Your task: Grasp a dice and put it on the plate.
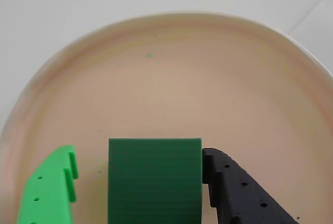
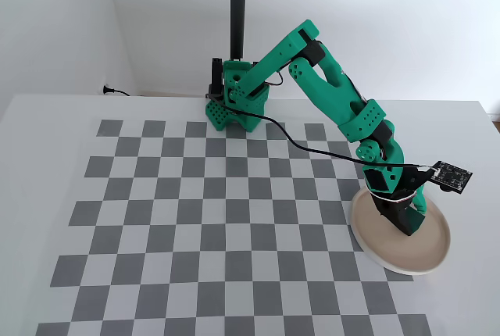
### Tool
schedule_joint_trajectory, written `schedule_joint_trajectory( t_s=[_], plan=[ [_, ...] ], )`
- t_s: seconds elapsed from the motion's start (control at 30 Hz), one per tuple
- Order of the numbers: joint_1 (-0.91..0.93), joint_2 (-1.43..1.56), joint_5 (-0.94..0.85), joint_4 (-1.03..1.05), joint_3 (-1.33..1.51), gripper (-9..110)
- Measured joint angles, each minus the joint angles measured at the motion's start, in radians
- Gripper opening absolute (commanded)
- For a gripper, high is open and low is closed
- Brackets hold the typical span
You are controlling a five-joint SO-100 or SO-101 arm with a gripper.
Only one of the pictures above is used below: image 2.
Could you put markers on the green gripper with motor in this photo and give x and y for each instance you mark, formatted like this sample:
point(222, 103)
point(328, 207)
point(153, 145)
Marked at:
point(398, 216)

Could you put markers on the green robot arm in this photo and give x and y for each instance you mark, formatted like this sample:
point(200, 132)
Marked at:
point(324, 86)

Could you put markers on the green perforated robot base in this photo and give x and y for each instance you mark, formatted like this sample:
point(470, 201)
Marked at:
point(234, 113)

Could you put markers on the beige round plate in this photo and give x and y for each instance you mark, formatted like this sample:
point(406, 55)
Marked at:
point(429, 250)

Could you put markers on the grey checkerboard mat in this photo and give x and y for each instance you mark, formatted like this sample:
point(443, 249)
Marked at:
point(195, 234)

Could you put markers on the black vertical pole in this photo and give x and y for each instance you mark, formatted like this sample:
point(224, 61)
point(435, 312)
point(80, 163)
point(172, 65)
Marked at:
point(238, 4)

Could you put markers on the black wrist camera board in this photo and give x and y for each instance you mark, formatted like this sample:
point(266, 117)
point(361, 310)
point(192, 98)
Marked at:
point(453, 176)

